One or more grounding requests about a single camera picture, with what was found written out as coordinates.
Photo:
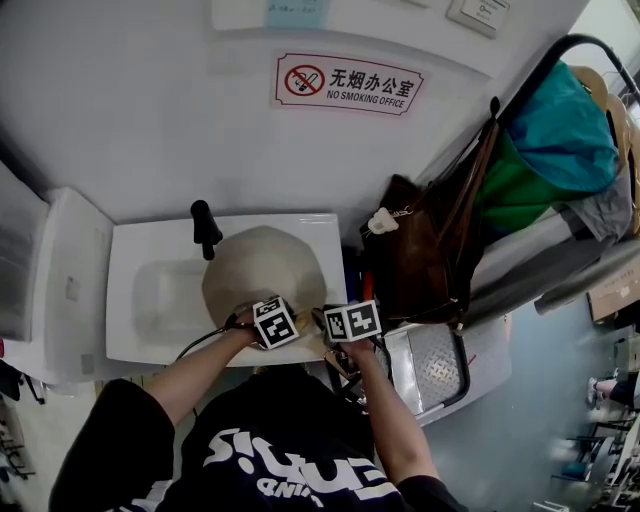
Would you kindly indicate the light blue paper note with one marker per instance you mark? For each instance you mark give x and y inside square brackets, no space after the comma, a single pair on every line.
[296,12]

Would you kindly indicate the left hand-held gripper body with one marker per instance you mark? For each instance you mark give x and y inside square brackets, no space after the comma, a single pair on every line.
[274,325]

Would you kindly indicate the red and white wall sign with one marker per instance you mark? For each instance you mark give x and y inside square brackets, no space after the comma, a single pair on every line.
[350,85]

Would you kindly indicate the teal garment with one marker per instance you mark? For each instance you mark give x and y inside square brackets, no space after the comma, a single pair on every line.
[565,135]

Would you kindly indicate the green garment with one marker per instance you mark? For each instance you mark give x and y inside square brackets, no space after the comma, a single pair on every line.
[515,195]

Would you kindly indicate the person's left forearm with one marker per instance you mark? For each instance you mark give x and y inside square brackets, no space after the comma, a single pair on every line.
[200,370]

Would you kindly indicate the brown leather bag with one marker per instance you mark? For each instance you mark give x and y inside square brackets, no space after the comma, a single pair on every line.
[425,260]

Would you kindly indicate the white ceramic sink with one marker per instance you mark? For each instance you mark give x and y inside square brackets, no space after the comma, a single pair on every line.
[150,240]

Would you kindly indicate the person's right forearm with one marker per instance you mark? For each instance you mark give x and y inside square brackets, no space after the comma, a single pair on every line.
[395,425]

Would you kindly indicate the white cabinet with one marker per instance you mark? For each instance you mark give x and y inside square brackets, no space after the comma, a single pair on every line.
[65,285]

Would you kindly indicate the white wall switch plate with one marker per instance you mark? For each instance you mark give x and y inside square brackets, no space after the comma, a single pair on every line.
[477,15]

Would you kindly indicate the cardboard box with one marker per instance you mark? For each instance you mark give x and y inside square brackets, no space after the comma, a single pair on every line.
[612,297]

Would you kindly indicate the grey garment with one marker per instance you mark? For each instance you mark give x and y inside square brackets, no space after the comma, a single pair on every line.
[595,210]

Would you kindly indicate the black metal clothes rack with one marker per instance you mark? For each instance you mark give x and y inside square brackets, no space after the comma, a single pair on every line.
[530,82]

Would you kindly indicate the black printed t-shirt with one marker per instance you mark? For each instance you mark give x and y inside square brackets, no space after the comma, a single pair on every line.
[280,450]

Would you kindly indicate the black faucet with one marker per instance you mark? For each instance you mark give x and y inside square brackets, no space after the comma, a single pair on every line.
[205,227]

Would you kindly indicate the metal tread-plate step stool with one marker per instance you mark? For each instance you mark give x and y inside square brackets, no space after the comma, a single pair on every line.
[435,370]

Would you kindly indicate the wooden clothes hanger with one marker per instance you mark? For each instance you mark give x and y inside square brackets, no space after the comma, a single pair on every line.
[617,115]

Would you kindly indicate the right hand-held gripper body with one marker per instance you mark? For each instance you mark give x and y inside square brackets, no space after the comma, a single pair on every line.
[352,321]

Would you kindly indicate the white bag charm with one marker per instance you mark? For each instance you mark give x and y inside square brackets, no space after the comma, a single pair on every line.
[382,222]

